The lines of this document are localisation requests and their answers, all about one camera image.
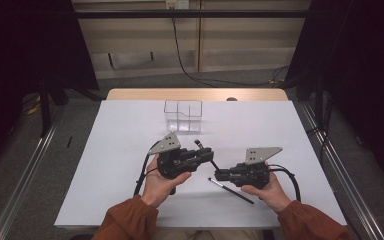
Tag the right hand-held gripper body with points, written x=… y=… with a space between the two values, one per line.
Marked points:
x=251 y=175

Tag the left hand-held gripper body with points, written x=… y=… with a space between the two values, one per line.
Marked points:
x=171 y=165

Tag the clear acrylic organizer box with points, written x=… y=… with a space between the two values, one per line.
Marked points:
x=183 y=116

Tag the person's left hand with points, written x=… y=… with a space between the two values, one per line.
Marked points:
x=156 y=190

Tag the person's right hand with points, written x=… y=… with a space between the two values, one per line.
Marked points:
x=273 y=195

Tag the wooden table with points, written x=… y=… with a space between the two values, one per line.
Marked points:
x=196 y=94

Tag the dark round table grommet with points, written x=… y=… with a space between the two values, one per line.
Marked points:
x=231 y=99

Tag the white board sheet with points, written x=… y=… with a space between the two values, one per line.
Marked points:
x=113 y=140

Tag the black metal stand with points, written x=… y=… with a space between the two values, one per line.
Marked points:
x=45 y=110
x=319 y=100

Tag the small black stick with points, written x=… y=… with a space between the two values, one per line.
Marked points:
x=69 y=142

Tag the black horizontal bar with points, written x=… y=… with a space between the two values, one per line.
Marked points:
x=213 y=13

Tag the dark curtain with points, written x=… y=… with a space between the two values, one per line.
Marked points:
x=373 y=66
x=20 y=50

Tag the silver metal rail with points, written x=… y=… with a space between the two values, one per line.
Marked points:
x=363 y=213
x=21 y=188

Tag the black wall bracket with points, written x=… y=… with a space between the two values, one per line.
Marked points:
x=111 y=61

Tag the white wall outlet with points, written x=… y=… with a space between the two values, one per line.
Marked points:
x=177 y=4

